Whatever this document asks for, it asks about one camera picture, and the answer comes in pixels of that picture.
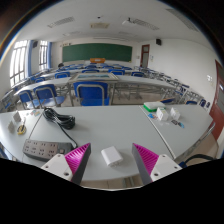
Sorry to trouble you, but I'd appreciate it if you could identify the red-brown door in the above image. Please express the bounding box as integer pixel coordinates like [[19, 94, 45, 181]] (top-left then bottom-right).
[[208, 59, 224, 141]]

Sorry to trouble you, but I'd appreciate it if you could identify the white ceiling projector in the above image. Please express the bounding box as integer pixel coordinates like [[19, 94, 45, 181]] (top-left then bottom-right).
[[121, 17, 135, 27]]

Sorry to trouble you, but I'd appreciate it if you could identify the green and white box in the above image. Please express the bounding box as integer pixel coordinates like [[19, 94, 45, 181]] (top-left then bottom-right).
[[142, 101, 166, 113]]

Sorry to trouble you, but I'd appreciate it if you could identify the white charger block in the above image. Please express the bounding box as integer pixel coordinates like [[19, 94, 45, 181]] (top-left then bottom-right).
[[100, 145, 124, 168]]

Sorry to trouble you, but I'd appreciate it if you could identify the group of ceiling lights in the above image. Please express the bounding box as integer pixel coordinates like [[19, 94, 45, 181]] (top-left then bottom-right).
[[46, 7, 201, 38]]

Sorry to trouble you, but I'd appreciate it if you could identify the brown door with window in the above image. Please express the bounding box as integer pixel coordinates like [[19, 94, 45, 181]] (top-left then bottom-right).
[[139, 43, 151, 70]]

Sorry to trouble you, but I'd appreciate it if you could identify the group of grey desks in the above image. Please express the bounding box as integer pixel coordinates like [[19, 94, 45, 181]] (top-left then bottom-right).
[[0, 63, 201, 111]]

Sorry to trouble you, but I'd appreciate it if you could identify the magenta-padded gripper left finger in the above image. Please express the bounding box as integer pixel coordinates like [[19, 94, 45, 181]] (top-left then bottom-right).
[[41, 142, 92, 186]]

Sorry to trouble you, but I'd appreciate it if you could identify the yellow and black tape roll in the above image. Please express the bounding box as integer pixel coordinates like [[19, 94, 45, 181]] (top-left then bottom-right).
[[16, 117, 28, 136]]

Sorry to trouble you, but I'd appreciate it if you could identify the tall glass window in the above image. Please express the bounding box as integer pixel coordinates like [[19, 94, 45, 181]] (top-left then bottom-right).
[[8, 40, 29, 88], [37, 40, 49, 72]]

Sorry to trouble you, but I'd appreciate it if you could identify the orange wooden lectern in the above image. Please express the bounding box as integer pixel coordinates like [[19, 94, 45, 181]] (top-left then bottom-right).
[[89, 57, 107, 65]]

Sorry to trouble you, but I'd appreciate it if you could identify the group of blue chairs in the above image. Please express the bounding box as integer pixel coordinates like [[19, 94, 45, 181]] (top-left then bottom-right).
[[0, 62, 212, 112]]

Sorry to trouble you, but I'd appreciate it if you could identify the small white card stand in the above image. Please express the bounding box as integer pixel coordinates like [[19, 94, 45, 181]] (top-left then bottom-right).
[[6, 120, 16, 133], [11, 111, 22, 123]]

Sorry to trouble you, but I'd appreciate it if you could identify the black coiled power cable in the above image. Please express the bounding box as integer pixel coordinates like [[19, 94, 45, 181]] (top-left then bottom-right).
[[41, 106, 80, 150]]

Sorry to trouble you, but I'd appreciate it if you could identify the ceiling air conditioner vent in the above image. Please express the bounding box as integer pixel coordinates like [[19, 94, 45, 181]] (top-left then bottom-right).
[[89, 21, 111, 30]]

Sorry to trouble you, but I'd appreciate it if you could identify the blue curtain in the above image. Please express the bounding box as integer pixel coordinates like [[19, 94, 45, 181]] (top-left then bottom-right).
[[46, 41, 53, 70], [26, 40, 34, 78]]

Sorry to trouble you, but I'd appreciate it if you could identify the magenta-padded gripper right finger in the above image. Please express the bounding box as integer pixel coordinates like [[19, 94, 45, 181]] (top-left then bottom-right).
[[131, 142, 184, 186]]

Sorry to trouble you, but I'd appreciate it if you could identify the grey power strip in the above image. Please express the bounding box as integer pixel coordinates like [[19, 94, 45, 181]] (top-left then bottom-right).
[[22, 138, 75, 163]]

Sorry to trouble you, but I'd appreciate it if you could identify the green chalkboard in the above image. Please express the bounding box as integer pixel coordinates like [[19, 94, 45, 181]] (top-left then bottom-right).
[[61, 42, 134, 64]]

